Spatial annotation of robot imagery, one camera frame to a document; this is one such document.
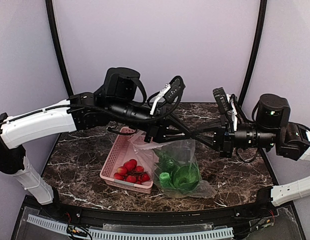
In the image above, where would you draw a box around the clear zip top bag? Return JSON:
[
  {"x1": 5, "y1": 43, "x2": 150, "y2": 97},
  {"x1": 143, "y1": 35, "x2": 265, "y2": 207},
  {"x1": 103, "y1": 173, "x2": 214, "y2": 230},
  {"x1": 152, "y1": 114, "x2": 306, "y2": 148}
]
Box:
[{"x1": 129, "y1": 131, "x2": 217, "y2": 199}]

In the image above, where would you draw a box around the toy bok choy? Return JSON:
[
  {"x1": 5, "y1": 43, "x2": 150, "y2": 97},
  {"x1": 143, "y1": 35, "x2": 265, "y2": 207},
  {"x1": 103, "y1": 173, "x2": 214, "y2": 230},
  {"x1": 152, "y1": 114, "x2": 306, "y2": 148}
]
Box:
[{"x1": 159, "y1": 164, "x2": 201, "y2": 193}]

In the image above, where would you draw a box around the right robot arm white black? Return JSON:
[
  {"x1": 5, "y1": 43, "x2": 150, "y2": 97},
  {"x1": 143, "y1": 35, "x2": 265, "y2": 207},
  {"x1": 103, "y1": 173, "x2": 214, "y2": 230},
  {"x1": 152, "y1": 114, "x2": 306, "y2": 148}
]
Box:
[{"x1": 192, "y1": 93, "x2": 310, "y2": 164}]

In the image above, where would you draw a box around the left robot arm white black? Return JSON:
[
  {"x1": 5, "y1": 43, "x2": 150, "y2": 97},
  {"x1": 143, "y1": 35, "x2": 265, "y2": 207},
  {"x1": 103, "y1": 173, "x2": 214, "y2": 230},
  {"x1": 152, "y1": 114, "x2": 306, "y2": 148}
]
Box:
[{"x1": 0, "y1": 67, "x2": 192, "y2": 206}]

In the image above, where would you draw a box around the pink plastic basket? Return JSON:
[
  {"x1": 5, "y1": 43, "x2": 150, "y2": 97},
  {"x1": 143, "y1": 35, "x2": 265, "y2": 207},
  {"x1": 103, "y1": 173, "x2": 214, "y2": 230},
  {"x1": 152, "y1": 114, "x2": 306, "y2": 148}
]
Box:
[{"x1": 100, "y1": 127, "x2": 153, "y2": 194}]

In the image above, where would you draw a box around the red toy strawberry bunch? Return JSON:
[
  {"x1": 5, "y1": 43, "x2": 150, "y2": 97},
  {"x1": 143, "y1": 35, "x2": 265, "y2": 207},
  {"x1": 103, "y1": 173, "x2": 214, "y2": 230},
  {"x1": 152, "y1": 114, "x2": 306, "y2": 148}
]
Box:
[{"x1": 113, "y1": 158, "x2": 151, "y2": 185}]

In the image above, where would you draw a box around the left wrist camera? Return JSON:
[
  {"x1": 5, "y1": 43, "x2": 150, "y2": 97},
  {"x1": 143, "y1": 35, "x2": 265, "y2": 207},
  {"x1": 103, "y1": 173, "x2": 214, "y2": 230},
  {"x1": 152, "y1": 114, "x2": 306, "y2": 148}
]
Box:
[{"x1": 148, "y1": 75, "x2": 186, "y2": 116}]

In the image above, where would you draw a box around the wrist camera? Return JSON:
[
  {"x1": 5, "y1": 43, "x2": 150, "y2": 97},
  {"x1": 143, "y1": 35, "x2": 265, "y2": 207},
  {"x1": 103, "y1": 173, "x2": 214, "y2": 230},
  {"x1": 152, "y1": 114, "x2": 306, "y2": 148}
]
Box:
[
  {"x1": 148, "y1": 75, "x2": 186, "y2": 116},
  {"x1": 212, "y1": 87, "x2": 238, "y2": 123}
]

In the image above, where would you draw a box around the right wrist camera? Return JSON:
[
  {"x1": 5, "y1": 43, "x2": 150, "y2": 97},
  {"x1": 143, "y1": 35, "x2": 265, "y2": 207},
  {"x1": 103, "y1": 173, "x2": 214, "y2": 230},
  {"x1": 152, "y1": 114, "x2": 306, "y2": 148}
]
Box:
[{"x1": 212, "y1": 87, "x2": 238, "y2": 123}]

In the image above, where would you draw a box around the black front frame rail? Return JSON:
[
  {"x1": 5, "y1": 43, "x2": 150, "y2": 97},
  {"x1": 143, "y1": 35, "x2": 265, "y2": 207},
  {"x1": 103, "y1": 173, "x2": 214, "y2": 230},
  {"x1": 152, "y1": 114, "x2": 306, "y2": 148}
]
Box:
[{"x1": 36, "y1": 189, "x2": 278, "y2": 235}]

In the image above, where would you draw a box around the black frame post right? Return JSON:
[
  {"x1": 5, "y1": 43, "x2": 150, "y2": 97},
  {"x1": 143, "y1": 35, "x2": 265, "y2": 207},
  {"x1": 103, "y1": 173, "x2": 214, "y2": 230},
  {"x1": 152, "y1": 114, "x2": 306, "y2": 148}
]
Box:
[{"x1": 238, "y1": 0, "x2": 268, "y2": 107}]

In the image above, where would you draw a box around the black frame post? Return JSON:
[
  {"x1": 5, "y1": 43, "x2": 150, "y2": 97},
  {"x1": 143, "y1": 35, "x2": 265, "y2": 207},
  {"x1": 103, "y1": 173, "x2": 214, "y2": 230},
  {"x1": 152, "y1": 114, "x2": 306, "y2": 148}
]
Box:
[
  {"x1": 238, "y1": 0, "x2": 268, "y2": 107},
  {"x1": 45, "y1": 0, "x2": 74, "y2": 97}
]

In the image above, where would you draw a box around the white slotted cable duct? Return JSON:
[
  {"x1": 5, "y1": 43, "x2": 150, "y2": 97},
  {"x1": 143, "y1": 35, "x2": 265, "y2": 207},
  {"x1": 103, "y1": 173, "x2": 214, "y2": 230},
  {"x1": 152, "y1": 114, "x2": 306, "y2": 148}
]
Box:
[{"x1": 26, "y1": 214, "x2": 235, "y2": 240}]

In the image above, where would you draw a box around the black frame post left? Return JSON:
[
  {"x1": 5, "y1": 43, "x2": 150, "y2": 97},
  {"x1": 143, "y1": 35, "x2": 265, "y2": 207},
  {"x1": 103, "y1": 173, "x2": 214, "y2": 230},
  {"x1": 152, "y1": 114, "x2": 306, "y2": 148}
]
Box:
[{"x1": 45, "y1": 0, "x2": 74, "y2": 97}]

